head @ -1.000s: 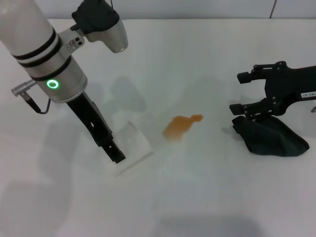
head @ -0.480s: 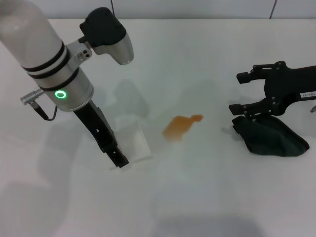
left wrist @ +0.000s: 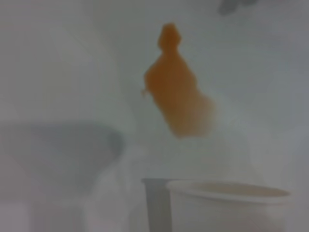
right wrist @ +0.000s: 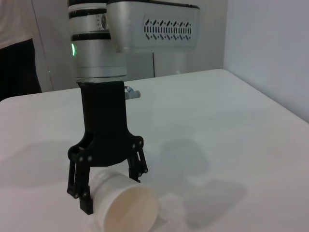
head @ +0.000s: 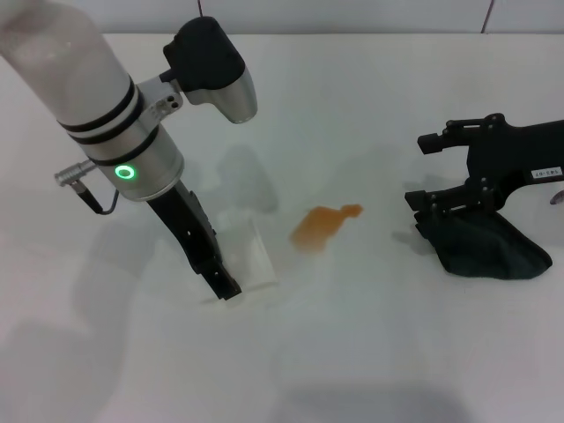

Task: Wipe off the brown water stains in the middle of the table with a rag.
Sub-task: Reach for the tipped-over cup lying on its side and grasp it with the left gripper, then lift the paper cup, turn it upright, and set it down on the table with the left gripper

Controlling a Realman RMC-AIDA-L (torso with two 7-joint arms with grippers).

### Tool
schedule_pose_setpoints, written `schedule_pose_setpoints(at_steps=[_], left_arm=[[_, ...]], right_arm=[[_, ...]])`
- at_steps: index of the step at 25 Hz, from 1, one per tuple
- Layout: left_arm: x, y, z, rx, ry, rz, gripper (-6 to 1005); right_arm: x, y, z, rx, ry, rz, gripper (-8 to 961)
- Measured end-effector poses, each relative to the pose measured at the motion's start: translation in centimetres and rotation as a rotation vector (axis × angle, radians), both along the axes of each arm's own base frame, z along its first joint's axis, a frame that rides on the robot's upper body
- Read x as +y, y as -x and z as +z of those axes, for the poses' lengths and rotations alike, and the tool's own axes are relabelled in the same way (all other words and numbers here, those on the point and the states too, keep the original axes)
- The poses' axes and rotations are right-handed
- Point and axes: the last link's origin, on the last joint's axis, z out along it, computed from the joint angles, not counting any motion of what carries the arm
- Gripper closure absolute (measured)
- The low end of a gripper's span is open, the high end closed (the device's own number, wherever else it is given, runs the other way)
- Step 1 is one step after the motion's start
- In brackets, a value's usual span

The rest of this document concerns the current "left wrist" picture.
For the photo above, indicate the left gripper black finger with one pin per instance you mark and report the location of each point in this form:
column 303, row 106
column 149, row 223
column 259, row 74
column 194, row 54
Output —
column 157, row 205

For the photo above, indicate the white paper cup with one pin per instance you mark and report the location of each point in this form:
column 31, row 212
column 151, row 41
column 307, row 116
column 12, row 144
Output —
column 227, row 212

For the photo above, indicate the dark blue-green rag with loop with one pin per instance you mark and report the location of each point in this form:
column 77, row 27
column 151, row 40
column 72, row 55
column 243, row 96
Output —
column 231, row 6

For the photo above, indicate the brown water stain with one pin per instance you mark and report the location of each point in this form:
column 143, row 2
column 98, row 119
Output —
column 176, row 91

